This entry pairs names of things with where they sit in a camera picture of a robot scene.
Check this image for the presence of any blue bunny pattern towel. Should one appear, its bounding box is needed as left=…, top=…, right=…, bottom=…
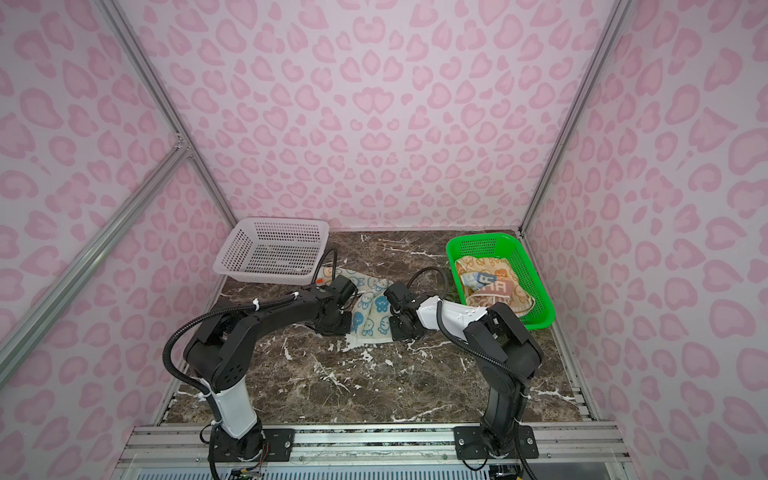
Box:
left=336, top=268, right=393, bottom=349

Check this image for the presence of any white plastic basket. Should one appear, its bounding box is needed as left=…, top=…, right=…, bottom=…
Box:
left=213, top=218, right=330, bottom=285

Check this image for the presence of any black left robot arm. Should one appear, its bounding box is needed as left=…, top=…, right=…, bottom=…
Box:
left=179, top=276, right=357, bottom=461

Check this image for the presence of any brown pattern towel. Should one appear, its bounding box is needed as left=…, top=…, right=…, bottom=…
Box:
left=455, top=256, right=536, bottom=317

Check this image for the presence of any green plastic basket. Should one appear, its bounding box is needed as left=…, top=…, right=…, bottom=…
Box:
left=446, top=233, right=555, bottom=330

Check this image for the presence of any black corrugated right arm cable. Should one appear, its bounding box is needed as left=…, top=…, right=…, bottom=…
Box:
left=406, top=266, right=535, bottom=480

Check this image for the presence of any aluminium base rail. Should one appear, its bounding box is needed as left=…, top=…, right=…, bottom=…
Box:
left=117, top=421, right=631, bottom=478

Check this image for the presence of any aluminium diagonal frame bar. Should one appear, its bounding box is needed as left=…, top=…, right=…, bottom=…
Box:
left=1, top=141, right=189, bottom=385

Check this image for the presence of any aluminium frame corner post left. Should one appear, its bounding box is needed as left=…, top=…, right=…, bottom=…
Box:
left=93, top=0, right=238, bottom=227

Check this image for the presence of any aluminium frame corner post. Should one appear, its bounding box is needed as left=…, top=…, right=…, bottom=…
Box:
left=518, top=0, right=636, bottom=239
left=93, top=0, right=238, bottom=227

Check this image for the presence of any aluminium frame corner post right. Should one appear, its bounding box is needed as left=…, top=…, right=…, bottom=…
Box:
left=518, top=0, right=636, bottom=239

